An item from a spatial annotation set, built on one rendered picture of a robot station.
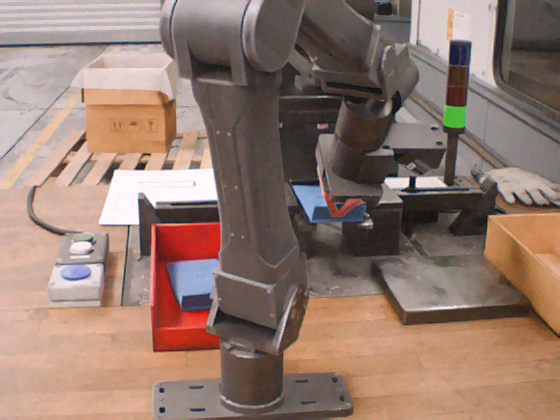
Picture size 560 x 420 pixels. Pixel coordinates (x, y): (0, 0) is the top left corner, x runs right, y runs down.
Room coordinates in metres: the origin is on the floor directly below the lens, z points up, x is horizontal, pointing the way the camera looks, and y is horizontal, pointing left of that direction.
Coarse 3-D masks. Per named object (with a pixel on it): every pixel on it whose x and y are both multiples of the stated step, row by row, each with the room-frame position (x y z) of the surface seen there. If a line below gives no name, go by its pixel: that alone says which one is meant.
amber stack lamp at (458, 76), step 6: (450, 66) 1.23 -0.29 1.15; (456, 66) 1.23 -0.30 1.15; (462, 66) 1.23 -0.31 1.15; (468, 66) 1.23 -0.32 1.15; (450, 72) 1.23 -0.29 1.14; (456, 72) 1.22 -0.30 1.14; (462, 72) 1.22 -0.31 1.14; (468, 72) 1.23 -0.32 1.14; (450, 78) 1.23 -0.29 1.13; (456, 78) 1.22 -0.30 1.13; (462, 78) 1.22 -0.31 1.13; (468, 78) 1.23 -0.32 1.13; (450, 84) 1.23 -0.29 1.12; (456, 84) 1.22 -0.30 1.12; (462, 84) 1.22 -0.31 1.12
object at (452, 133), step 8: (456, 40) 1.23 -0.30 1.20; (464, 40) 1.23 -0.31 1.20; (448, 128) 1.23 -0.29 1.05; (456, 128) 1.22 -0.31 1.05; (464, 128) 1.23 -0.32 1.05; (448, 136) 1.24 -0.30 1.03; (456, 136) 1.23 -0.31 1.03; (448, 144) 1.24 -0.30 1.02; (456, 144) 1.23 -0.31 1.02; (448, 152) 1.23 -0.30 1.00; (456, 152) 1.23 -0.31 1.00; (448, 160) 1.23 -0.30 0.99; (456, 160) 1.24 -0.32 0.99; (448, 168) 1.23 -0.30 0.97; (448, 176) 1.23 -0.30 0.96; (448, 184) 1.23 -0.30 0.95
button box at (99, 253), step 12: (36, 216) 1.14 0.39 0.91; (48, 228) 1.09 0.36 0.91; (60, 228) 1.08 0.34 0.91; (72, 240) 0.98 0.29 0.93; (96, 240) 0.99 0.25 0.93; (108, 240) 1.01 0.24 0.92; (60, 252) 0.94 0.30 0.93; (72, 252) 0.93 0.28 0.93; (96, 252) 0.94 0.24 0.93; (108, 252) 1.00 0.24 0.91; (60, 264) 0.91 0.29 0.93; (72, 264) 0.91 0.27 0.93; (84, 264) 0.91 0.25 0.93
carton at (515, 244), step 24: (504, 216) 1.01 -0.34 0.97; (528, 216) 1.02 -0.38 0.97; (552, 216) 1.03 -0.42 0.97; (504, 240) 0.95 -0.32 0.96; (528, 240) 1.02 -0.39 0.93; (552, 240) 1.03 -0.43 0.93; (504, 264) 0.94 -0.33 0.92; (528, 264) 0.87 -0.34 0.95; (552, 264) 0.98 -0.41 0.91; (528, 288) 0.86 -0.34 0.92; (552, 288) 0.81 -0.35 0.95; (552, 312) 0.80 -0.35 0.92
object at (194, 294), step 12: (168, 264) 0.96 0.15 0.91; (180, 264) 0.96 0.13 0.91; (192, 264) 0.96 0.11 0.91; (204, 264) 0.96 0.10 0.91; (216, 264) 0.96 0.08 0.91; (180, 276) 0.92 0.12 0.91; (180, 288) 0.88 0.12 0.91; (192, 288) 0.88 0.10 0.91; (204, 288) 0.88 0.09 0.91; (180, 300) 0.85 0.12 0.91; (192, 300) 0.82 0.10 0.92; (204, 300) 0.83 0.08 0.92
